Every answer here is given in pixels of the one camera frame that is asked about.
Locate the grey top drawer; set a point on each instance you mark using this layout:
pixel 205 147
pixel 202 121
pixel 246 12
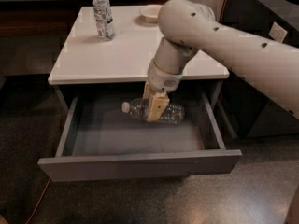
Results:
pixel 100 142

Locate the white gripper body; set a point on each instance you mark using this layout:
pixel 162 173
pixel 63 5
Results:
pixel 163 78

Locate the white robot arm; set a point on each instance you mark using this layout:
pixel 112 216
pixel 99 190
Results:
pixel 270 67

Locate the dark counter cabinet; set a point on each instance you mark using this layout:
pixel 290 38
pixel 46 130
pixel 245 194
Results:
pixel 248 112

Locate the white-topped grey drawer cabinet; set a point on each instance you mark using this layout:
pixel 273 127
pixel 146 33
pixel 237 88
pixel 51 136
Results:
pixel 86 59

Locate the white wall outlet plate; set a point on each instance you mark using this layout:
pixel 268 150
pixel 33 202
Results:
pixel 277 32

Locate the clear water bottle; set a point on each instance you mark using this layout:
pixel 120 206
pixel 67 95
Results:
pixel 139 109
pixel 103 19

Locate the upright clear water bottle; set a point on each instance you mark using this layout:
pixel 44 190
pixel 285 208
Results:
pixel 103 19

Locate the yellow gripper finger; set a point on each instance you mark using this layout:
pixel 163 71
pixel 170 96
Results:
pixel 158 101
pixel 146 92

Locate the beige paper bowl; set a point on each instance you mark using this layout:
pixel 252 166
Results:
pixel 150 13

